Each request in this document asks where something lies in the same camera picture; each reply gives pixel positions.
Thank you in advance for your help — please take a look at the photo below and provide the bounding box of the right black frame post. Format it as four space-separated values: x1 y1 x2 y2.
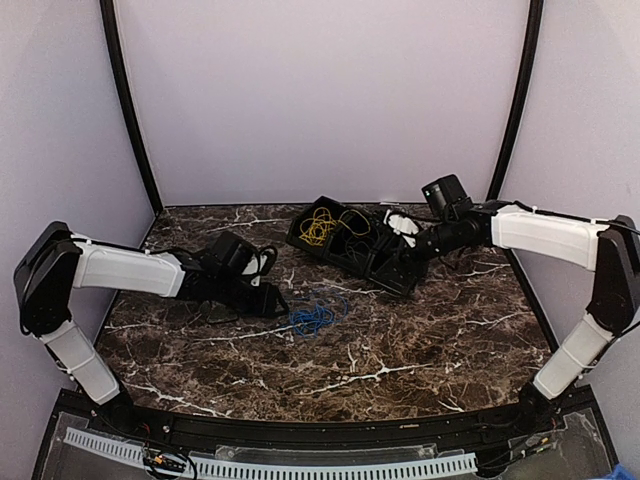
486 0 544 200

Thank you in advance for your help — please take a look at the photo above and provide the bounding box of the blue cable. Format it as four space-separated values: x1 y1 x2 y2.
279 289 350 340

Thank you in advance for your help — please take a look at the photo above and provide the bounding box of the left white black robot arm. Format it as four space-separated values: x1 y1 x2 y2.
13 221 289 436

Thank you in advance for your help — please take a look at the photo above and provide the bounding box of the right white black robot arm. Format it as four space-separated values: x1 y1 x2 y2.
384 174 639 434

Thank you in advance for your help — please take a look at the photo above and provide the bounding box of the grey cable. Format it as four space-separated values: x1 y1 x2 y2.
337 209 376 266

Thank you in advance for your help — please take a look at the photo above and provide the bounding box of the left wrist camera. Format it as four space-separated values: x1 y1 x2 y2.
242 245 278 287

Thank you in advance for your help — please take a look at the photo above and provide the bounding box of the black three-compartment bin tray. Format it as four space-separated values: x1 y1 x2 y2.
286 196 428 297

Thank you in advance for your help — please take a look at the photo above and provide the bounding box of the black frame post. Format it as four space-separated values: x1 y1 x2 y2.
99 0 164 216
486 0 544 200

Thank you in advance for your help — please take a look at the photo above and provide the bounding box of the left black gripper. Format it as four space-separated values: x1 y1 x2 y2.
213 271 289 319

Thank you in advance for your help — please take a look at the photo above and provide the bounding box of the left black frame post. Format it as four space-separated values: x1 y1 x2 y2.
99 0 164 216

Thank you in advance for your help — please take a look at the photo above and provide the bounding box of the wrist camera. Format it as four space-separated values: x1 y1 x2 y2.
242 245 278 287
383 209 421 248

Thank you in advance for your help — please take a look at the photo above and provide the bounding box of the white slotted cable duct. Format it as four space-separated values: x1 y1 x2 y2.
63 427 478 479

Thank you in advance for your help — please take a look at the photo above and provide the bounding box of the blue object bottom corner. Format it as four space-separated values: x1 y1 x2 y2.
606 464 638 480

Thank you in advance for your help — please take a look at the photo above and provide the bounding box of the black front rail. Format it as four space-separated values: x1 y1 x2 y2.
93 398 524 451

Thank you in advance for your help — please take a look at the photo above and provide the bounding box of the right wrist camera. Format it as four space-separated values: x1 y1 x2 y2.
383 209 421 248

